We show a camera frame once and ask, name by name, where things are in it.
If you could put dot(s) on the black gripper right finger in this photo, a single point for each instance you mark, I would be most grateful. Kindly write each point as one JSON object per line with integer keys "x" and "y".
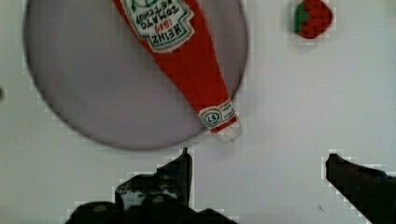
{"x": 372, "y": 192}

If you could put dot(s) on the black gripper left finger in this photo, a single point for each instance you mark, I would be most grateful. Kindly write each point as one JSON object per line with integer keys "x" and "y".
{"x": 159, "y": 198}

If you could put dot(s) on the red plush ketchup bottle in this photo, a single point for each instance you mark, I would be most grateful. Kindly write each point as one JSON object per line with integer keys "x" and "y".
{"x": 176, "y": 35}

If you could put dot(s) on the grey round plate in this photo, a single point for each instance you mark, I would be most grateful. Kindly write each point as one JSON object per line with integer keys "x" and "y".
{"x": 95, "y": 76}

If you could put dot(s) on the red plush strawberry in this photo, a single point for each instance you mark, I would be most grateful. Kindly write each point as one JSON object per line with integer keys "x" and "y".
{"x": 311, "y": 19}

